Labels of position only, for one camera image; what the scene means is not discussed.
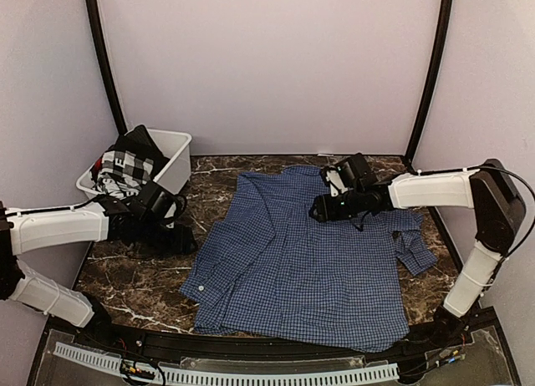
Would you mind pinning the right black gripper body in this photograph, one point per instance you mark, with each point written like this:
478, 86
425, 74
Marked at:
351, 206

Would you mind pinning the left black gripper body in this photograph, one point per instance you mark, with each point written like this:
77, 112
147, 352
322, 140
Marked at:
161, 243

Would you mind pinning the blue checked long sleeve shirt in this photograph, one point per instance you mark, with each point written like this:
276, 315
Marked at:
269, 268

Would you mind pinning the white plastic bin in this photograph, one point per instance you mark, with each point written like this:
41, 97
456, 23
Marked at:
175, 174

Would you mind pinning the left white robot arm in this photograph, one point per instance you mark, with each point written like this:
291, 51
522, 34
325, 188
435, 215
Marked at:
25, 233

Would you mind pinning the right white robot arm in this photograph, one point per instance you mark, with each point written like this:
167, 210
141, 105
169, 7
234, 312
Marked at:
487, 192

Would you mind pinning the black white patterned shirt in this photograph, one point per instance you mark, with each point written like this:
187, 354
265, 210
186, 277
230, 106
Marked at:
132, 161

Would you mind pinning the red garment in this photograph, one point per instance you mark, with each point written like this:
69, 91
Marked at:
98, 164

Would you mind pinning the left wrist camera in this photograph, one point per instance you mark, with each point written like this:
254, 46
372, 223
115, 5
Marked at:
155, 202

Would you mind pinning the white slotted cable duct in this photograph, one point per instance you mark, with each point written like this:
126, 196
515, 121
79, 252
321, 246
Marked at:
200, 371

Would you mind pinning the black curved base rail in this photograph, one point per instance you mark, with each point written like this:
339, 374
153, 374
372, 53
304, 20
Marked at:
479, 356

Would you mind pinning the right black frame post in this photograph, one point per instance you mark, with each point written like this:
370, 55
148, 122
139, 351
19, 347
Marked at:
432, 74

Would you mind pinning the black frame post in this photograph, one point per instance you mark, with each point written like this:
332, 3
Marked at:
97, 33
432, 74

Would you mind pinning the left black frame post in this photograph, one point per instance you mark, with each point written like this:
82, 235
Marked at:
97, 33

